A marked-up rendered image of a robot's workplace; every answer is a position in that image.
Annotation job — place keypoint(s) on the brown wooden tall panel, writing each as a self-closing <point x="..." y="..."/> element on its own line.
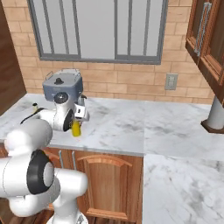
<point x="10" y="58"/>

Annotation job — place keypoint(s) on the grey framed window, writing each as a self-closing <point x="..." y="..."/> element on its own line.
<point x="96" y="29"/>

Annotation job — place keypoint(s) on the brown wooden wall cupboard door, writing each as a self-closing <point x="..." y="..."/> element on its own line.
<point x="217" y="49"/>
<point x="194" y="23"/>

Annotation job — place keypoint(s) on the grey wall outlet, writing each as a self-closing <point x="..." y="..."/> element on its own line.
<point x="171" y="81"/>

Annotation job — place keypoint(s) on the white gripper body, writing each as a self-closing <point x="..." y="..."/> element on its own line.
<point x="84" y="112"/>

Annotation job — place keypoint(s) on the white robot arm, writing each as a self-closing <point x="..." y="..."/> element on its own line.
<point x="26" y="175"/>

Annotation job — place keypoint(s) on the brown arched base cupboard door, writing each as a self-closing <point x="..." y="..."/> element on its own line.
<point x="54" y="157"/>
<point x="113" y="186"/>

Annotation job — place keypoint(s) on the brown paper towel holder base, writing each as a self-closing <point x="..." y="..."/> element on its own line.
<point x="208" y="127"/>

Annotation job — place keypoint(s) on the white paper towel roll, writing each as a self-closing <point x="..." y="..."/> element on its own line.
<point x="217" y="113"/>

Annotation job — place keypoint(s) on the blue-grey square countertop appliance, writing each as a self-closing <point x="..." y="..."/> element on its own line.
<point x="67" y="84"/>

